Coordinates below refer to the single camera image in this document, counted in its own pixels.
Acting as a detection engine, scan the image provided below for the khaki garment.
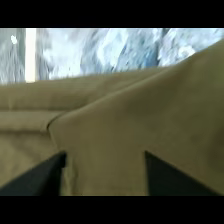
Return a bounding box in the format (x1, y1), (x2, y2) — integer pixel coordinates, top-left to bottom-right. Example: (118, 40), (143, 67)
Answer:
(0, 39), (224, 197)

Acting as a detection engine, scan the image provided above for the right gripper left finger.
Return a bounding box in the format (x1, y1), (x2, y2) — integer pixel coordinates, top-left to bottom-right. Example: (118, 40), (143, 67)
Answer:
(0, 150), (67, 197)

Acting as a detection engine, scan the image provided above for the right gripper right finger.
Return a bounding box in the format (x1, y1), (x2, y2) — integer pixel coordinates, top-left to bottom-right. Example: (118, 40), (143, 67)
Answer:
(144, 150), (219, 197)

